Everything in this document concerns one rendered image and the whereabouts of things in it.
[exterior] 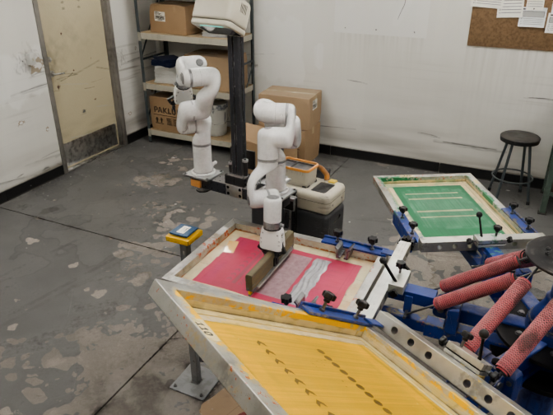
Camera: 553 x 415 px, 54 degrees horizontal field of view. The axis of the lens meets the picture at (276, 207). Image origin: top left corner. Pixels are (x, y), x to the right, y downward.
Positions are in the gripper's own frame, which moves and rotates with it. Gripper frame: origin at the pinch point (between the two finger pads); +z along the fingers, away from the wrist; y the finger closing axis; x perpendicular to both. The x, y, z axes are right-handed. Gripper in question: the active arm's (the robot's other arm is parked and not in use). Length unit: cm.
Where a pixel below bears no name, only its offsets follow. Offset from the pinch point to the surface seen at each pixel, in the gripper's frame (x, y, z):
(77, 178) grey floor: -210, 323, 82
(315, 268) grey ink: -8.8, -16.7, 4.3
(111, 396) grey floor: 10, 90, 101
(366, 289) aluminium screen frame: 0.9, -42.0, 2.4
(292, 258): -13.1, -4.0, 4.6
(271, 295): 15.5, -7.4, 6.8
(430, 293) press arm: 1, -66, -2
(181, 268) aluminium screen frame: 19.1, 32.8, 2.8
